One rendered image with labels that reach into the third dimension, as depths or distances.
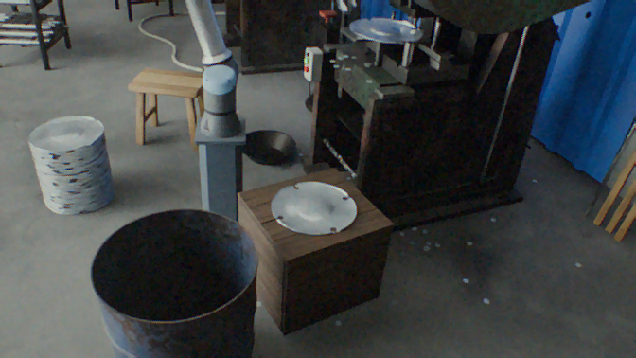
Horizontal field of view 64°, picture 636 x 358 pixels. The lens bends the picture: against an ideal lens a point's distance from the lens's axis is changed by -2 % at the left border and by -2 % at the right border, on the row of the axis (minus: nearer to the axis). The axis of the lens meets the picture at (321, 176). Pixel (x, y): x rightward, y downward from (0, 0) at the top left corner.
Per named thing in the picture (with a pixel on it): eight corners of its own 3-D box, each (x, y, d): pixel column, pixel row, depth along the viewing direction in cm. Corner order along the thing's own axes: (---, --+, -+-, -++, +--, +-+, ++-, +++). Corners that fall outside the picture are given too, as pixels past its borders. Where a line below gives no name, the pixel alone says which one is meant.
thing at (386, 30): (435, 41, 199) (436, 39, 199) (371, 45, 188) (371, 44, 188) (398, 18, 221) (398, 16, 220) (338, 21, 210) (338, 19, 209)
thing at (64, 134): (58, 160, 193) (57, 158, 193) (13, 136, 205) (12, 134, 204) (118, 131, 214) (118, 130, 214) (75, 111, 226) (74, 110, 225)
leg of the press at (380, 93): (356, 241, 216) (388, 30, 166) (344, 224, 225) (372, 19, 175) (522, 202, 251) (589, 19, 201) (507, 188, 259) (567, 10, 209)
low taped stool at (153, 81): (135, 145, 266) (127, 85, 247) (151, 123, 286) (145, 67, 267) (200, 152, 265) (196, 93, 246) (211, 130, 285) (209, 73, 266)
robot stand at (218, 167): (200, 236, 211) (194, 141, 186) (203, 208, 226) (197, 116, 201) (246, 235, 214) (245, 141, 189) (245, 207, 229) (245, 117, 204)
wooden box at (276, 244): (283, 336, 172) (287, 260, 153) (238, 265, 198) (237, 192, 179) (379, 296, 191) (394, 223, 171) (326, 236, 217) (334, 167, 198)
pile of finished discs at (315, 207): (296, 245, 158) (296, 243, 158) (256, 195, 179) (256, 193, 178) (373, 221, 172) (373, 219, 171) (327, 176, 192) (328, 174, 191)
